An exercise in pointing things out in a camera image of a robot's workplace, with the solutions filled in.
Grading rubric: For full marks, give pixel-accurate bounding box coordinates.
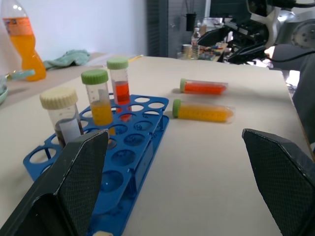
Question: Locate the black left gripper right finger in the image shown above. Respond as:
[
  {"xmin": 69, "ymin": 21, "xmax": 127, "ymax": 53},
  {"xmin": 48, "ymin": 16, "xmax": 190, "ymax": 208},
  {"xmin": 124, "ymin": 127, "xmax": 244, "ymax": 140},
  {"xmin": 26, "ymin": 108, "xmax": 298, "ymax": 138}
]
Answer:
[{"xmin": 242, "ymin": 128, "xmax": 315, "ymax": 236}]

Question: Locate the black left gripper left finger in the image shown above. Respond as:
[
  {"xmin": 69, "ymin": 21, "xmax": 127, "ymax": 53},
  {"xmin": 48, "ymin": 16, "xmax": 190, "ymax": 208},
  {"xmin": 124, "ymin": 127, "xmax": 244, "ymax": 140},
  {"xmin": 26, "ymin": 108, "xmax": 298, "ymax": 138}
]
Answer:
[{"xmin": 0, "ymin": 129, "xmax": 110, "ymax": 236}]

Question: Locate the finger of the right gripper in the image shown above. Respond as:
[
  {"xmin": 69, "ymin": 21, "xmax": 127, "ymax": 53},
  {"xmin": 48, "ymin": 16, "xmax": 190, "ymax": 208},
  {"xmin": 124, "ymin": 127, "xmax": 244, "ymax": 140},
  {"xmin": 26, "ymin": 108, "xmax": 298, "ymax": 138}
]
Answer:
[
  {"xmin": 196, "ymin": 26, "xmax": 231, "ymax": 47},
  {"xmin": 226, "ymin": 44, "xmax": 268, "ymax": 65}
]

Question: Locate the green-capped tube with red liquid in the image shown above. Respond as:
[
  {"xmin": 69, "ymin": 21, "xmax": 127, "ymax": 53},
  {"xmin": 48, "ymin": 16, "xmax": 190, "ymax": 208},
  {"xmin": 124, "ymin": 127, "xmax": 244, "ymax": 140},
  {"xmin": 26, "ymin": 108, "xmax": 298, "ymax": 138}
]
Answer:
[
  {"xmin": 106, "ymin": 58, "xmax": 132, "ymax": 122},
  {"xmin": 179, "ymin": 78, "xmax": 229, "ymax": 95}
]

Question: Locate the green-capped tube with yellow liquid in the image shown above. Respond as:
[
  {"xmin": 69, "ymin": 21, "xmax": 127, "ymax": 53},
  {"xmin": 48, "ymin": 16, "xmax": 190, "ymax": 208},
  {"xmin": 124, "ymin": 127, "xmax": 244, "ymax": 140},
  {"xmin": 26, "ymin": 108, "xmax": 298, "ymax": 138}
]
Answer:
[
  {"xmin": 172, "ymin": 99, "xmax": 236, "ymax": 123},
  {"xmin": 81, "ymin": 69, "xmax": 116, "ymax": 136}
]

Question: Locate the cream-capped tube with dark liquid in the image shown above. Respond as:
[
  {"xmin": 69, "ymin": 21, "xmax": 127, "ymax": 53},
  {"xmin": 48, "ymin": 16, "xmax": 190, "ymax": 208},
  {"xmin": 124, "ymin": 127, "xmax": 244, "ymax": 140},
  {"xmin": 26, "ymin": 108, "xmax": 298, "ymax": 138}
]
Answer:
[{"xmin": 39, "ymin": 87, "xmax": 84, "ymax": 148}]

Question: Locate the blue plastic test tube rack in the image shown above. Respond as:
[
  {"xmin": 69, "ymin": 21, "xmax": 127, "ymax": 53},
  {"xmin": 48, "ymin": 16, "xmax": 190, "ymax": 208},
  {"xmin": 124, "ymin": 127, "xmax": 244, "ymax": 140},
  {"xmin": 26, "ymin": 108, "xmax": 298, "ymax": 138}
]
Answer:
[{"xmin": 23, "ymin": 94, "xmax": 170, "ymax": 236}]

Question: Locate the clear water bottle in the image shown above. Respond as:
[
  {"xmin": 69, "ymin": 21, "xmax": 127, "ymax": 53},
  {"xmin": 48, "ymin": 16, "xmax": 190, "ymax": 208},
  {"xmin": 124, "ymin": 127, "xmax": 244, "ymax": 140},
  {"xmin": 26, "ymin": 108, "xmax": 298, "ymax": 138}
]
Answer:
[{"xmin": 191, "ymin": 27, "xmax": 200, "ymax": 59}]

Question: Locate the black reed diffuser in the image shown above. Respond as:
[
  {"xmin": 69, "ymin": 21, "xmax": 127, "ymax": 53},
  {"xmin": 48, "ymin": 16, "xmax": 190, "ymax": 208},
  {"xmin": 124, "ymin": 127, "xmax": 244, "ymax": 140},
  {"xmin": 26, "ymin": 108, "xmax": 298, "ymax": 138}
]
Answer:
[{"xmin": 183, "ymin": 0, "xmax": 197, "ymax": 32}]

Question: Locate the pale paper cup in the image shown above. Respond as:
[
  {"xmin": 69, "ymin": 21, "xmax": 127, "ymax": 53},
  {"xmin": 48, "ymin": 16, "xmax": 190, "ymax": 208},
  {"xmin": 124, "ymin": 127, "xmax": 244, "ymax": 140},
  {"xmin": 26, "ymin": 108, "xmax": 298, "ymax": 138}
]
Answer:
[{"xmin": 182, "ymin": 44, "xmax": 193, "ymax": 59}]

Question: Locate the person in dark grey clothing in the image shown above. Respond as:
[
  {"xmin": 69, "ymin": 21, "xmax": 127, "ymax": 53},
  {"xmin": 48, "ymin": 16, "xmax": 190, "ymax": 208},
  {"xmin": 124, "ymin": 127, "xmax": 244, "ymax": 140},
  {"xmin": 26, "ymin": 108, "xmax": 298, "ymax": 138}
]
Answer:
[{"xmin": 263, "ymin": 44, "xmax": 315, "ymax": 152}]

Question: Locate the pale green plate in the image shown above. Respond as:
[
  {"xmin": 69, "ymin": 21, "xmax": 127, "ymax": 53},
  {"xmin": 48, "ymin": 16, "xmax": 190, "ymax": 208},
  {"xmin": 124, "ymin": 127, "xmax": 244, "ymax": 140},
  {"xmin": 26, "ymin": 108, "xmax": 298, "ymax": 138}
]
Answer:
[{"xmin": 0, "ymin": 73, "xmax": 9, "ymax": 105}]

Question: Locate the teal crumpled cloth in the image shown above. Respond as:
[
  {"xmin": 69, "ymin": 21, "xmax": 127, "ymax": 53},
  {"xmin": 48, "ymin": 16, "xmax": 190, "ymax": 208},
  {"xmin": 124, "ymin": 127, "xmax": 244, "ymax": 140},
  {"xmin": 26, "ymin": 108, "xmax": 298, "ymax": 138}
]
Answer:
[{"xmin": 43, "ymin": 49, "xmax": 91, "ymax": 71}]

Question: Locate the orange soda plastic bottle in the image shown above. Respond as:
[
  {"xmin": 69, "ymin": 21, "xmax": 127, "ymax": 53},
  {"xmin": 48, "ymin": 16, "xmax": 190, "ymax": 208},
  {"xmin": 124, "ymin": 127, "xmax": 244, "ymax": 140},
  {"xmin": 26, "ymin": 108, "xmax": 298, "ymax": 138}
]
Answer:
[{"xmin": 1, "ymin": 0, "xmax": 47, "ymax": 82}]

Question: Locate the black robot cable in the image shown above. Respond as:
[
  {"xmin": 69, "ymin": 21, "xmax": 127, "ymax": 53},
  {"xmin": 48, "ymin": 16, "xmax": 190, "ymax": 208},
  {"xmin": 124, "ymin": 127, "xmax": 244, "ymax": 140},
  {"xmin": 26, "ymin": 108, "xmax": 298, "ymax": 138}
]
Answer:
[{"xmin": 269, "ymin": 49, "xmax": 315, "ymax": 63}]

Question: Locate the teal-handled brush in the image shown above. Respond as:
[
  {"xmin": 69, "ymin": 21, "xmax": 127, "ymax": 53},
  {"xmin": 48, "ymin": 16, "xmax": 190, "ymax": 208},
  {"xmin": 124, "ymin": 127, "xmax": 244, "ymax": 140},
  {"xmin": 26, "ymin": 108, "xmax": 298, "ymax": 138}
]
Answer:
[{"xmin": 6, "ymin": 69, "xmax": 36, "ymax": 81}]

